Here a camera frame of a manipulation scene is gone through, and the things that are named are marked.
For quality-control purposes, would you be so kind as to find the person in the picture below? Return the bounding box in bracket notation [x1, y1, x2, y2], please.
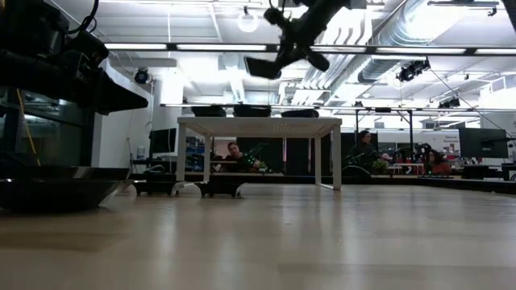
[422, 148, 455, 176]
[220, 140, 261, 173]
[348, 129, 382, 172]

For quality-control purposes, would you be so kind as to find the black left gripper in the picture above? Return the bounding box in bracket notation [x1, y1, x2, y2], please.
[38, 48, 149, 116]

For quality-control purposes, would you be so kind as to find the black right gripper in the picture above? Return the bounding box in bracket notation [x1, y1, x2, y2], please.
[264, 0, 356, 73]

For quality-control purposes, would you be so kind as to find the silver ventilation duct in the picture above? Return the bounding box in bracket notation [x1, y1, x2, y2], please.
[356, 0, 448, 85]

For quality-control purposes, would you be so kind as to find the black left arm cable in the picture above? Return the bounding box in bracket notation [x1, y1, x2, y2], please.
[66, 0, 101, 35]

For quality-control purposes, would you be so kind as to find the black computer monitor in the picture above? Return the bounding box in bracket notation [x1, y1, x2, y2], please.
[148, 127, 178, 155]
[458, 127, 510, 160]

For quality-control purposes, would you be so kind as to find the long ceiling light bar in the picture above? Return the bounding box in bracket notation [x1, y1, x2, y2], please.
[102, 41, 516, 57]

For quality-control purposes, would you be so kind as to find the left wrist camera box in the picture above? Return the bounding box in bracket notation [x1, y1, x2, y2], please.
[67, 29, 110, 68]

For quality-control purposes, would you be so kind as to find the black round wavy mini plate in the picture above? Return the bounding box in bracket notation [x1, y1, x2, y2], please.
[280, 109, 320, 118]
[0, 165, 135, 213]

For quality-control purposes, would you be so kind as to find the white perforated metal shelf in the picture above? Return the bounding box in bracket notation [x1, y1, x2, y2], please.
[176, 116, 343, 191]

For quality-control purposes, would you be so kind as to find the white ring lamp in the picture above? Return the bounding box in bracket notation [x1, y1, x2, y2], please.
[236, 6, 260, 34]

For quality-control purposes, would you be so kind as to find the black aluminium table frame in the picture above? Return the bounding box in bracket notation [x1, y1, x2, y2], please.
[128, 172, 516, 195]

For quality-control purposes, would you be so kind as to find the black ceiling camera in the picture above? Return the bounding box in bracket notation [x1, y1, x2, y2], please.
[133, 67, 151, 85]

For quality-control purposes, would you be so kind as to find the black background gantry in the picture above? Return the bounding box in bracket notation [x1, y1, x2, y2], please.
[353, 106, 415, 164]

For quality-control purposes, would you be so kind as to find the black wavy square mini plate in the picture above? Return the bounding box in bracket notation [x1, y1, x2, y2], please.
[232, 104, 273, 118]
[243, 56, 283, 81]

